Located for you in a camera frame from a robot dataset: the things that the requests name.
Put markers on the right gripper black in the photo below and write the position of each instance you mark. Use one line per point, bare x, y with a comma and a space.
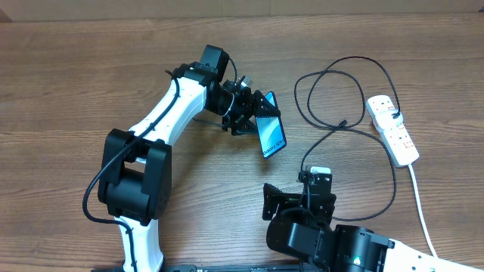
290, 200

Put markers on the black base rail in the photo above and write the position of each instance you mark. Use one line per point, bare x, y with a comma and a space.
231, 268

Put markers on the white power strip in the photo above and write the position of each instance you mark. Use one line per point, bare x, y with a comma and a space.
397, 140

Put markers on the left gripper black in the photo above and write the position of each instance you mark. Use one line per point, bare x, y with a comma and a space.
249, 106

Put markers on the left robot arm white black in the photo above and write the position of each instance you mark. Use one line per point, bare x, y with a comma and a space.
135, 179

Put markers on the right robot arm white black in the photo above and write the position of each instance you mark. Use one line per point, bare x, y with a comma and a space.
299, 226

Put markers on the white charger adapter plug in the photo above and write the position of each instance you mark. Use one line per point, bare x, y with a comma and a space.
387, 119

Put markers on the blue Galaxy S24+ smartphone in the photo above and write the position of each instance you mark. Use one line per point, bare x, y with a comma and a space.
271, 133

